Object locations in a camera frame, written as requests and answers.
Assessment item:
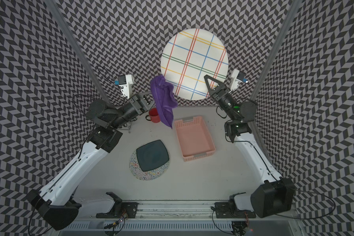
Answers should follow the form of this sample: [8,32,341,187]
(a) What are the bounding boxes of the purple microfibre cloth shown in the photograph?
[150,75,178,128]

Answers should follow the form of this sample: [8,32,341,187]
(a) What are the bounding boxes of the red ceramic mug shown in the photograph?
[146,108,161,124]

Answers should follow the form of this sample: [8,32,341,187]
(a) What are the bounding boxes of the pink plastic basket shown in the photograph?
[174,116,216,162]

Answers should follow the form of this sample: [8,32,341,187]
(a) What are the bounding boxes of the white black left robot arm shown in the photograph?
[26,91,155,231]

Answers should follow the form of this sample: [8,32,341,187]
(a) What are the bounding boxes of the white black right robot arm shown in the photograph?
[204,75,295,218]

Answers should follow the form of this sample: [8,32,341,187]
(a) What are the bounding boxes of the colourful squiggle pattern plate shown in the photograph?
[129,151,170,181]

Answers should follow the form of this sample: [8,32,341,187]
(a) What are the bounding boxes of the aluminium corner post left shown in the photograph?
[44,0,110,103]

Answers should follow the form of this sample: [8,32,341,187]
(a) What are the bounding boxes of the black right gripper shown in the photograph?
[204,75,238,121]

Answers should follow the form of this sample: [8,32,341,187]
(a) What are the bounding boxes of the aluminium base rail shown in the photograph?
[96,200,256,220]

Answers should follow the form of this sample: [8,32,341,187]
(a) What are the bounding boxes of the plaid striped round plate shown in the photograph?
[160,29,229,101]

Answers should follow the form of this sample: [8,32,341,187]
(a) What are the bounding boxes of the aluminium corner post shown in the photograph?
[250,0,303,100]
[44,0,110,103]

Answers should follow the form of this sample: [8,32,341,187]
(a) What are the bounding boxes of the aluminium corner post right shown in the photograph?
[250,0,303,100]

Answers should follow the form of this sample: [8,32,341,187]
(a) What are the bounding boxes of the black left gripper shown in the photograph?
[109,89,161,130]

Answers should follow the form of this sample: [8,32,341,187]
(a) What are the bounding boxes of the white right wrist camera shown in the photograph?
[230,69,248,91]

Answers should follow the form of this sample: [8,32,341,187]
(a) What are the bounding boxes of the dark teal square plate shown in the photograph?
[136,140,170,172]

